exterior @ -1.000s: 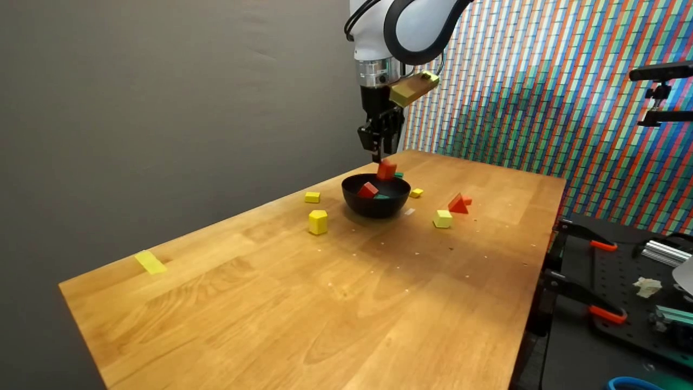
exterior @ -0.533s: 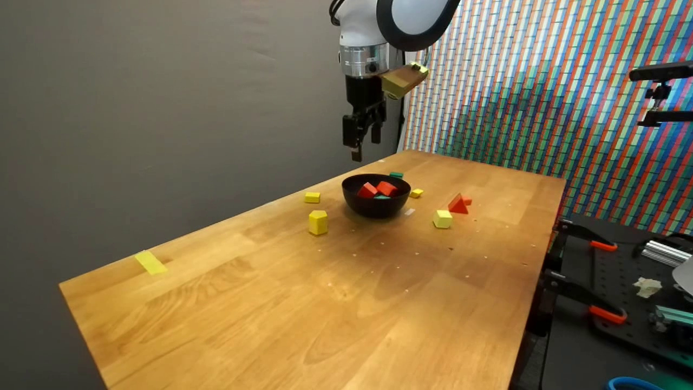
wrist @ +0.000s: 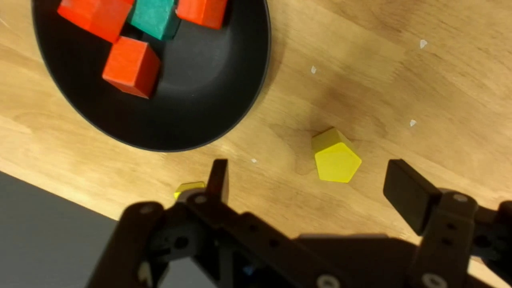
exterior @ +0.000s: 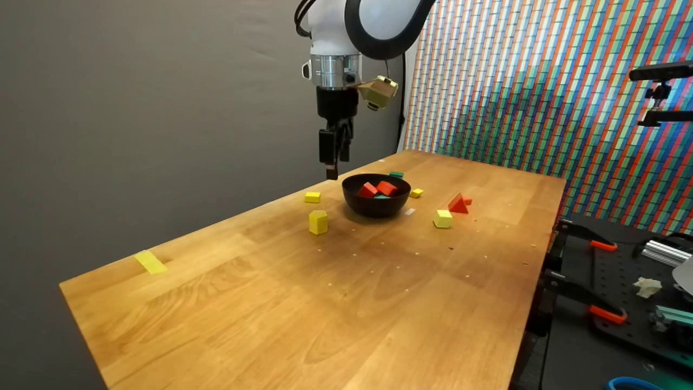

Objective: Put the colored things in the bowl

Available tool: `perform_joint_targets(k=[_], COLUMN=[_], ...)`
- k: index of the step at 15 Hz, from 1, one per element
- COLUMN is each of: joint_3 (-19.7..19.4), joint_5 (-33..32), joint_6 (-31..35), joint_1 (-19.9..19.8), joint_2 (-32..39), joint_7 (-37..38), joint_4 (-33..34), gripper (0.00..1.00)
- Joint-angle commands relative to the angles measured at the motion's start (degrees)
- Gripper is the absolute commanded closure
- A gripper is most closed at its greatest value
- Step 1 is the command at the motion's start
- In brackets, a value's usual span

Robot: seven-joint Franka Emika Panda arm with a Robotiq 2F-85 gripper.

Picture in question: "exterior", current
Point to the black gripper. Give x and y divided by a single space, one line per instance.
337 109

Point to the red cube block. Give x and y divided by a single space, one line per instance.
366 192

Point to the yellow rectangular block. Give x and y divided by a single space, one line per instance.
313 195

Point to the orange-red cube block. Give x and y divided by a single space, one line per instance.
387 187

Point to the tall green block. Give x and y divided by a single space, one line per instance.
397 176

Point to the teal block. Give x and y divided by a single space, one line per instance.
383 198

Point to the yellow pentagon block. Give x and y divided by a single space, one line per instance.
318 221

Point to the black bowl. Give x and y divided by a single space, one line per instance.
376 209

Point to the small yellow block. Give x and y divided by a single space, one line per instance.
417 193

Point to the yellow-green cube block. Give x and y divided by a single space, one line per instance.
443 219

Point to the large red wedge block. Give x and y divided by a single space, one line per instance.
455 205

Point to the grey fabric backdrop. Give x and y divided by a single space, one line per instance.
143 109

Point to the yellow tape strip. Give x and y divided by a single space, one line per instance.
151 263

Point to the multicoloured patterned backdrop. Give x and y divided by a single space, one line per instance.
563 94

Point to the black pegboard cart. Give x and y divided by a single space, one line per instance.
620 282

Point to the crumpled white rag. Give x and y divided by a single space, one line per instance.
648 286

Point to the silver white box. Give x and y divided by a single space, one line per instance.
663 251

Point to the grey round plate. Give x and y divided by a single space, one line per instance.
685 277

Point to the teal tool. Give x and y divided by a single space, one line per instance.
674 317

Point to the tan wrist camera box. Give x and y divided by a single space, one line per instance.
379 91

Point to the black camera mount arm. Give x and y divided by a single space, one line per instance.
661 72

